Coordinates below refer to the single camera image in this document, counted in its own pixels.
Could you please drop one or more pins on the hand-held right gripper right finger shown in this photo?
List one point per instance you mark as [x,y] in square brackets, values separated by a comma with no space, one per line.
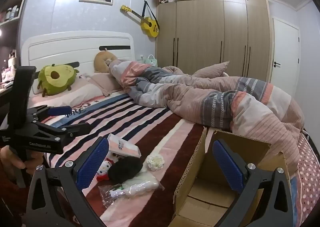
[228,167]

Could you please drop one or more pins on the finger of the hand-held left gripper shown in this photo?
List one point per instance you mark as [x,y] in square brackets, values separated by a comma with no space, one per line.
[60,110]
[72,129]

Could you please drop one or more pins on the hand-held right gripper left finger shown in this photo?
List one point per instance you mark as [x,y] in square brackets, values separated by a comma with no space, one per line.
[95,162]

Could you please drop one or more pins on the white lion plush toy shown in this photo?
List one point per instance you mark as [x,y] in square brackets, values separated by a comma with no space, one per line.
[103,169]

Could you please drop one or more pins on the clear plastic bag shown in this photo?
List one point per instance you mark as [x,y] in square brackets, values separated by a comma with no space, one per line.
[123,148]

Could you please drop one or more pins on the cardboard box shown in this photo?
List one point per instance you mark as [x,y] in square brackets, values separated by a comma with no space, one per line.
[212,199]

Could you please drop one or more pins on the person's left hand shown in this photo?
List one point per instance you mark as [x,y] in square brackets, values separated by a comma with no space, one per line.
[12,159]

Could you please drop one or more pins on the white printed pillow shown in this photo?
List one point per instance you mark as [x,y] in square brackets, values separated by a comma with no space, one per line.
[80,94]

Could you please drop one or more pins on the avocado plush pillow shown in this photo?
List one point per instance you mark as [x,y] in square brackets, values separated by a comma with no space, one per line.
[56,79]

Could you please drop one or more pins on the black fuzzy plush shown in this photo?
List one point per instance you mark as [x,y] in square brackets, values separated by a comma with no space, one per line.
[125,169]

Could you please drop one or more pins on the white plush in plastic bag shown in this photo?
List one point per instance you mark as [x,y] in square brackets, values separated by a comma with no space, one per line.
[137,187]

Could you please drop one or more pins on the pink pillow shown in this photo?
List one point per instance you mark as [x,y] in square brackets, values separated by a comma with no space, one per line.
[212,70]
[107,83]

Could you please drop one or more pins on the white fabric flower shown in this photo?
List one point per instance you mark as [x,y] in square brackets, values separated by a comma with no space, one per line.
[155,162]

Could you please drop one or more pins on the cluttered desk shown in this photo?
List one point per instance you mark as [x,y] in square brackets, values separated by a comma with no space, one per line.
[8,77]

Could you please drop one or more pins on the brown plush toy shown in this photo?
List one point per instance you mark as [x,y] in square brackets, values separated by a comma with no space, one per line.
[101,63]

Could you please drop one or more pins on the white bed headboard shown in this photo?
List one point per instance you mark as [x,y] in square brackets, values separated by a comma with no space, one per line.
[75,47]

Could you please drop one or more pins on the striped fleece blanket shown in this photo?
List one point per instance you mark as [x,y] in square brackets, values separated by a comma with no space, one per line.
[150,127]

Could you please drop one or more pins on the pink grey patterned duvet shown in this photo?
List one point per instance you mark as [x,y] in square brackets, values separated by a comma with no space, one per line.
[200,97]

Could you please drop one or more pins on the polka dot bed sheet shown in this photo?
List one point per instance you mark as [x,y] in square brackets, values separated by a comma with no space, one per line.
[310,179]

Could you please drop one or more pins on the small green bag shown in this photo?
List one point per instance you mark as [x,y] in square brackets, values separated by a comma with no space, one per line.
[150,60]

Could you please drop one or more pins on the yellow guitar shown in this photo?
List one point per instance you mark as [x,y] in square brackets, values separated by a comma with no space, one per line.
[149,24]

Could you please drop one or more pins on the white door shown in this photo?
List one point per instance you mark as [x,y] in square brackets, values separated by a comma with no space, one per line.
[286,49]

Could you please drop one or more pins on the wooden wardrobe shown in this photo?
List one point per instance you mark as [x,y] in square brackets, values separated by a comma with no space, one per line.
[207,32]

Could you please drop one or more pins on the wall shelf with bottles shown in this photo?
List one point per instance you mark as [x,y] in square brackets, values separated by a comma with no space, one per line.
[11,9]

